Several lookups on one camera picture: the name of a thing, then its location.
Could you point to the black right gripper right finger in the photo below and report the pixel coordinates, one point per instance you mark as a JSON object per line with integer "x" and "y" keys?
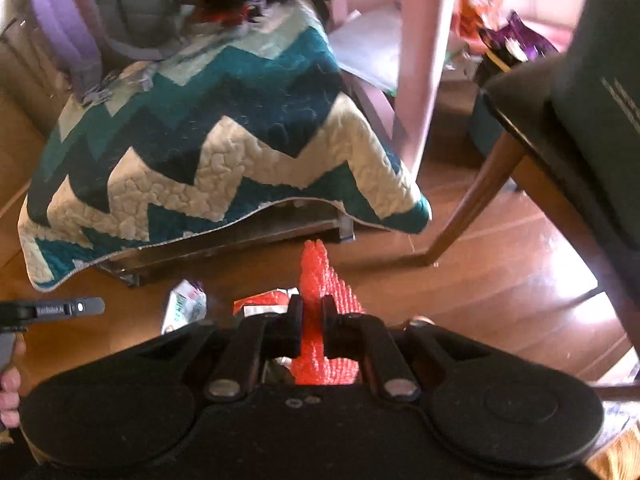
{"x": 364, "y": 338}

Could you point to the person's left hand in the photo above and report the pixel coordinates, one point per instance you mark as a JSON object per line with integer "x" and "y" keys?
{"x": 11, "y": 381}

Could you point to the dark wooden chair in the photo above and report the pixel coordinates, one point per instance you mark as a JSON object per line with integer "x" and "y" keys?
{"x": 536, "y": 151}

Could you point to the orange snack bag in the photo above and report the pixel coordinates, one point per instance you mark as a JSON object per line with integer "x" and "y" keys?
{"x": 475, "y": 15}

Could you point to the purple backpack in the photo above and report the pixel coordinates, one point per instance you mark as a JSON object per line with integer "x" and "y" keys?
{"x": 89, "y": 41}

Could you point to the pink desk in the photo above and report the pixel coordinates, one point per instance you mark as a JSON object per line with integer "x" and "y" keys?
{"x": 392, "y": 53}

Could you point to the white green purple carton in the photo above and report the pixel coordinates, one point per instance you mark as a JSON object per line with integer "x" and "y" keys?
{"x": 186, "y": 304}

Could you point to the red white snack box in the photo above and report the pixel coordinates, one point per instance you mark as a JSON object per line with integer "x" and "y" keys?
{"x": 274, "y": 301}

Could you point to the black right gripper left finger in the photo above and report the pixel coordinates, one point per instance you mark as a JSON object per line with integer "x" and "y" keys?
{"x": 258, "y": 338}

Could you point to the purple snack wrapper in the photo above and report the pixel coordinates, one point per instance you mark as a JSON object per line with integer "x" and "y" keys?
{"x": 516, "y": 43}

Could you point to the teal white zigzag quilt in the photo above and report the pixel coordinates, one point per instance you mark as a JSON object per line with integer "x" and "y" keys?
{"x": 226, "y": 130}

